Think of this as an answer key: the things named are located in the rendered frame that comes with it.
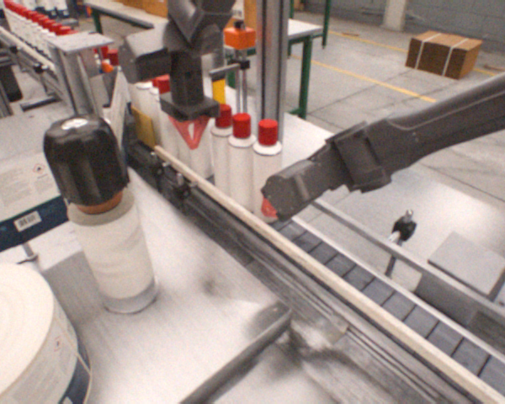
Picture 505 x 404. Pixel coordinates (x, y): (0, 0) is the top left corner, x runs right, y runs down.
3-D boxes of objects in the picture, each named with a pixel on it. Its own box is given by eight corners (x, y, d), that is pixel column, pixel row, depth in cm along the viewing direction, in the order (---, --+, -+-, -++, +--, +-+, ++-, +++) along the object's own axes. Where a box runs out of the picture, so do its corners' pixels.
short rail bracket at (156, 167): (152, 194, 86) (143, 151, 78) (175, 184, 89) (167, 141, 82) (159, 201, 84) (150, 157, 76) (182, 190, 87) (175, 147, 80)
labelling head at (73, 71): (76, 137, 97) (44, 40, 81) (119, 123, 104) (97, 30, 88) (96, 157, 89) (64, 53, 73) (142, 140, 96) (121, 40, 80)
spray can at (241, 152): (228, 214, 73) (222, 121, 60) (235, 198, 77) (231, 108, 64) (252, 218, 72) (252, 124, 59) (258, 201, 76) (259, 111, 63)
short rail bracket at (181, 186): (177, 216, 80) (168, 172, 72) (188, 210, 81) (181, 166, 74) (184, 224, 78) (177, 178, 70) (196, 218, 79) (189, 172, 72)
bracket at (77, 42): (46, 42, 82) (45, 38, 81) (92, 33, 87) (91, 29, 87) (66, 54, 74) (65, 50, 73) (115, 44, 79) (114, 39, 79)
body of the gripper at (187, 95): (189, 124, 58) (185, 80, 54) (158, 105, 64) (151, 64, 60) (221, 113, 62) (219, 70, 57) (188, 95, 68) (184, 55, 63)
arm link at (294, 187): (398, 177, 46) (370, 116, 45) (349, 215, 39) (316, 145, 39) (332, 196, 56) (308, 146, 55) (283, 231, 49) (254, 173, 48)
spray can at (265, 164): (251, 209, 74) (250, 117, 61) (275, 206, 75) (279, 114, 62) (255, 226, 70) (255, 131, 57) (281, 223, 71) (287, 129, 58)
